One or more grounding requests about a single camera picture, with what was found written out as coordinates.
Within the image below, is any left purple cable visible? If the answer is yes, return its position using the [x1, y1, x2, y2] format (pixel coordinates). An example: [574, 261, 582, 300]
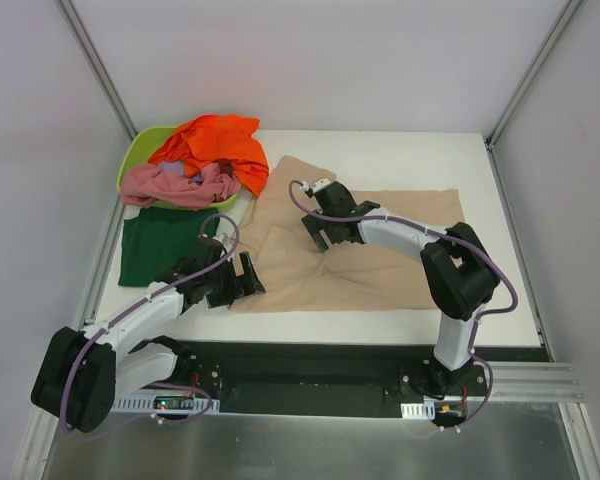
[59, 213, 241, 435]

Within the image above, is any white cable duct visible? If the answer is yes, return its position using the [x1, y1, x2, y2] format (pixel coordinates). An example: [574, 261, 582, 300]
[111, 393, 220, 415]
[400, 401, 436, 421]

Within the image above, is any aluminium frame post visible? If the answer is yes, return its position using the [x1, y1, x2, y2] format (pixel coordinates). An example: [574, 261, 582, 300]
[55, 0, 138, 140]
[485, 0, 586, 152]

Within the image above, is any left aluminium frame post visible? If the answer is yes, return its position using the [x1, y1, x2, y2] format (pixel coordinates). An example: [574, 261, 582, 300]
[55, 0, 138, 140]

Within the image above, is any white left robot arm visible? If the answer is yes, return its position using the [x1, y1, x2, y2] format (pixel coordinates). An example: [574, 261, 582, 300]
[30, 237, 266, 433]

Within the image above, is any lavender t-shirt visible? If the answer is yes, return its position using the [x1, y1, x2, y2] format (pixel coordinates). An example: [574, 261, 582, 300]
[158, 160, 203, 184]

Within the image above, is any folded dark green t-shirt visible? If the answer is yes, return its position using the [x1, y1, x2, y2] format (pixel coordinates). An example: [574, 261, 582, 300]
[118, 208, 218, 287]

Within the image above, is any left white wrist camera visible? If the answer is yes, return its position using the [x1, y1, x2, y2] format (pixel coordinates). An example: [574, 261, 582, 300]
[214, 233, 232, 250]

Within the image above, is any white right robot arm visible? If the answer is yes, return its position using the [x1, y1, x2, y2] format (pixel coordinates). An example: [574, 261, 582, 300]
[290, 179, 499, 400]

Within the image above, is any lime green plastic basket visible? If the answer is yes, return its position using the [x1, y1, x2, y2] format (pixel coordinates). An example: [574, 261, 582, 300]
[116, 126, 238, 213]

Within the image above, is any left white cable duct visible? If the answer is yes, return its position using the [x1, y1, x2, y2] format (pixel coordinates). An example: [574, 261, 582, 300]
[111, 393, 220, 415]

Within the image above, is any right white cable duct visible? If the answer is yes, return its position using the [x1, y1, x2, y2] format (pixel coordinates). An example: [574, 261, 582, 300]
[400, 401, 436, 421]

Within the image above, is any beige t-shirt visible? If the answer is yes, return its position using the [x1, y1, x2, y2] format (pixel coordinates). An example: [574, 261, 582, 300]
[231, 156, 436, 313]

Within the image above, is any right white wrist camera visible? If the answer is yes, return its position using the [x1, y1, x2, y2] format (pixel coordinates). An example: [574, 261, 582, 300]
[301, 178, 332, 197]

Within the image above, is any orange t-shirt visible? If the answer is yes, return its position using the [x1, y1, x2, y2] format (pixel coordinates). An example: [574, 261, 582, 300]
[148, 114, 270, 197]

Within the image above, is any pink red t-shirt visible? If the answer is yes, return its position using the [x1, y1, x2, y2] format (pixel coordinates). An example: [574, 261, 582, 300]
[119, 163, 241, 210]

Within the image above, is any right aluminium frame post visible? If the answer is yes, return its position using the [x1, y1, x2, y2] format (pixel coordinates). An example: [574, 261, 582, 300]
[485, 0, 586, 152]

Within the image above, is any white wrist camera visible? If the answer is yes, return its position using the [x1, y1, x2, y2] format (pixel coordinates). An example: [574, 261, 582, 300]
[214, 233, 232, 250]
[301, 178, 332, 197]

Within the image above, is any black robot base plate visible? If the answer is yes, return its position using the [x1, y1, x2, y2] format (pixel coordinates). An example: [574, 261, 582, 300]
[154, 341, 487, 418]

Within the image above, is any front aluminium cross rail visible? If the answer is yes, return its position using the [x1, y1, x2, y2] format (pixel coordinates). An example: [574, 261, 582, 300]
[490, 362, 584, 404]

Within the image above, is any right aluminium table rail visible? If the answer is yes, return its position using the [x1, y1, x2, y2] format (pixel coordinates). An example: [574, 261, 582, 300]
[485, 141, 555, 361]

